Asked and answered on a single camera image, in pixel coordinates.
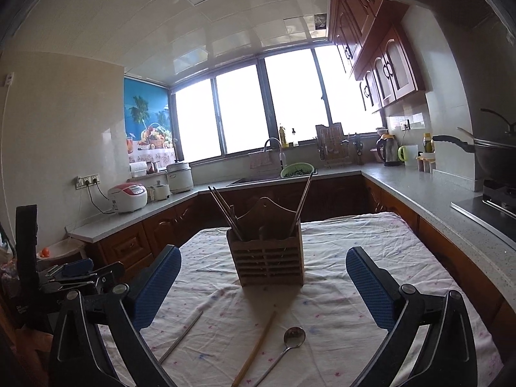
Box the range hood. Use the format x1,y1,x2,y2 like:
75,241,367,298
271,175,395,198
377,0,516,41

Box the steel electric kettle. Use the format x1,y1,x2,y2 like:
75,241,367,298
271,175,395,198
377,133,404,167

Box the black wok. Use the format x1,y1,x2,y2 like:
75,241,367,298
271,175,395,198
432,109,516,188

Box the wooden wall cabinets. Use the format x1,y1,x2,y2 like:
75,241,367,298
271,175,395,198
328,0,428,114

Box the tropical fruit wall poster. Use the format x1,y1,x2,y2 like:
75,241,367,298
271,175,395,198
124,77,178,164

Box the white pitcher with green handle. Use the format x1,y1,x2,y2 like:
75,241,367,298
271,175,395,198
398,144,418,168

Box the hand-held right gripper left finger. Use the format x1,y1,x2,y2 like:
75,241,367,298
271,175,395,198
48,245,183,387

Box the white and red rice cooker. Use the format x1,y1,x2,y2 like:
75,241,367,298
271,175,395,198
108,183,148,213

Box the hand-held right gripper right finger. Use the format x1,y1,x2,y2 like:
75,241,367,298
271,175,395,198
345,246,490,387

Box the grey kitchen countertop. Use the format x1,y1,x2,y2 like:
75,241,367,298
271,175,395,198
66,167,516,303

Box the chrome kitchen faucet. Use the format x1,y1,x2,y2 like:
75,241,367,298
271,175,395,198
264,138,285,179

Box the light bamboo chopstick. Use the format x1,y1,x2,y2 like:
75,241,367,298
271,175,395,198
231,310,278,387

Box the steel cooking pot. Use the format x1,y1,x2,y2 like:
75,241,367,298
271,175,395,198
166,161,194,194

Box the white floral tablecloth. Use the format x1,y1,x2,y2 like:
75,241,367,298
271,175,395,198
94,212,504,387

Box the small white cooker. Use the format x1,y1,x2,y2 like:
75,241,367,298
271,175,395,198
147,183,170,203

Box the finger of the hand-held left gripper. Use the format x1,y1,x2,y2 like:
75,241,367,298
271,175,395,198
73,262,126,291
48,259,95,281

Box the wooden base cabinets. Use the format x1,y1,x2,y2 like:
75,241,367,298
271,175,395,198
86,173,516,355

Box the green colander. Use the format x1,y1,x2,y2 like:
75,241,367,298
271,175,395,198
281,163,314,179

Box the wooden utensil holder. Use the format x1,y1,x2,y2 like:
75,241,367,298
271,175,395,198
226,197,305,288

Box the kitchen window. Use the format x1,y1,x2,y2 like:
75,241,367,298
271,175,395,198
169,44,383,166

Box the gas stove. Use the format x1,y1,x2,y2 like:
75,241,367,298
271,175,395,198
451,179,516,253

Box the black power cable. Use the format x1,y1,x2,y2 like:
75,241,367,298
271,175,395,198
86,185,118,215

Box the dish drying rack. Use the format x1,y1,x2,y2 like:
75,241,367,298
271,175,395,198
315,123,344,167

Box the kitchen sink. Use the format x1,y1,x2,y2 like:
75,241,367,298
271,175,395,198
226,171,319,187

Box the dark wooden chopsticks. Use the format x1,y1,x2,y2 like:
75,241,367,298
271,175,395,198
158,310,204,364

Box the metal spoon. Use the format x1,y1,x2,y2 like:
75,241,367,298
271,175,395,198
251,326,307,387

